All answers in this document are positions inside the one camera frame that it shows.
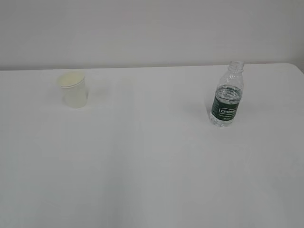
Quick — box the white paper cup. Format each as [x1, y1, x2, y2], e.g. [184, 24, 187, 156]
[57, 71, 87, 109]

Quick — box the clear water bottle green label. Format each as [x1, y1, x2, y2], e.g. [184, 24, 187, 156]
[209, 61, 244, 127]

